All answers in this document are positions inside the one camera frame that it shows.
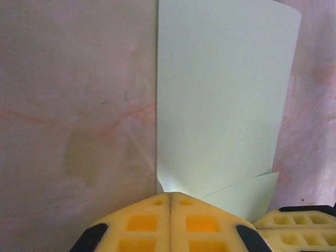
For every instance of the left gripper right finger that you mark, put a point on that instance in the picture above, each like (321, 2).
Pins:
(202, 228)

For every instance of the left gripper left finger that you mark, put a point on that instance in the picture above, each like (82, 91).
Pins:
(141, 228)

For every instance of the light green paper sheet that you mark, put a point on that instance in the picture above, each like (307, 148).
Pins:
(223, 92)

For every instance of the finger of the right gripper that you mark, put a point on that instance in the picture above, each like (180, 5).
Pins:
(302, 219)
(302, 240)

